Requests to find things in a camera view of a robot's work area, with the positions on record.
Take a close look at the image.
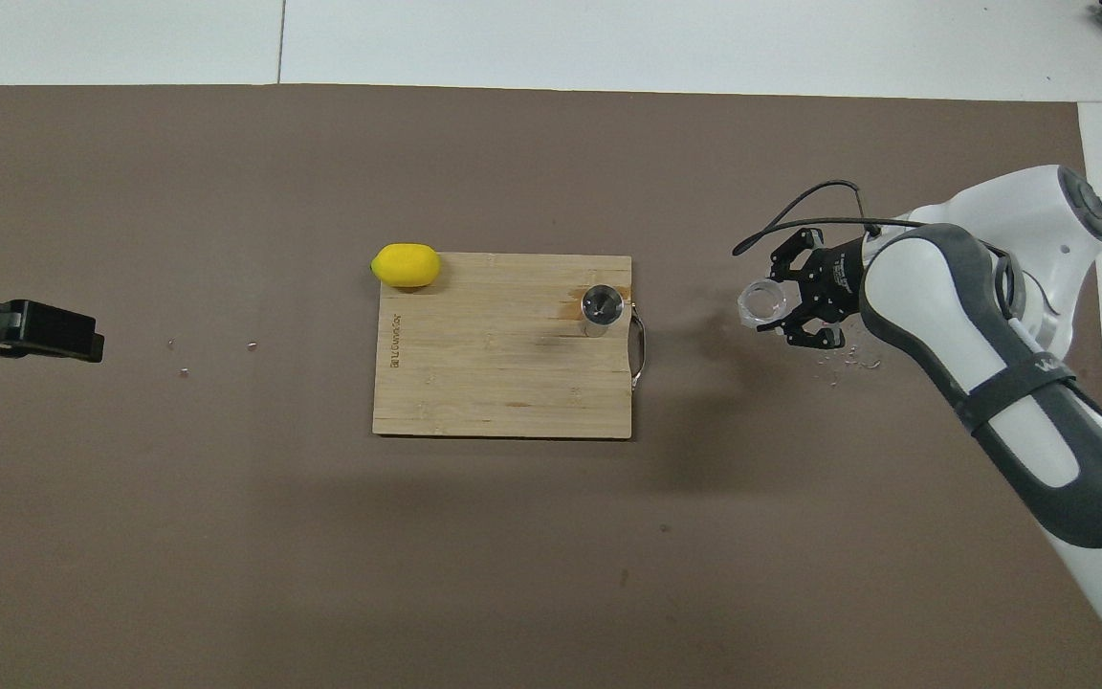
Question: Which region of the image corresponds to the small clear glass cup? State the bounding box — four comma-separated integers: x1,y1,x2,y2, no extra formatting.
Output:
738,279,790,331

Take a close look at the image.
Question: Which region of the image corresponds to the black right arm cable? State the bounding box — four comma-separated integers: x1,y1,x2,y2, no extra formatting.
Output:
733,180,930,256

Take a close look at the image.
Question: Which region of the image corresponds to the bamboo cutting board with handle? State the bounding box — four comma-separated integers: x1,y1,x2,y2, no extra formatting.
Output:
372,253,649,440

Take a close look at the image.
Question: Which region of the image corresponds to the steel double jigger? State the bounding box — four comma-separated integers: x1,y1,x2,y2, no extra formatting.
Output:
580,283,627,339

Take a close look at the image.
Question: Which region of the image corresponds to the brown table mat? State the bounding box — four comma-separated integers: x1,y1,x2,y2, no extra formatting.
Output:
0,84,1102,689

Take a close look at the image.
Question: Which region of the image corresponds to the yellow lemon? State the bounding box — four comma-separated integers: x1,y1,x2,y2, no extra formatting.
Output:
370,243,443,289

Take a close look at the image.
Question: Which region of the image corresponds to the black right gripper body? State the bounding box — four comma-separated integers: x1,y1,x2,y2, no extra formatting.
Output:
814,241,870,324

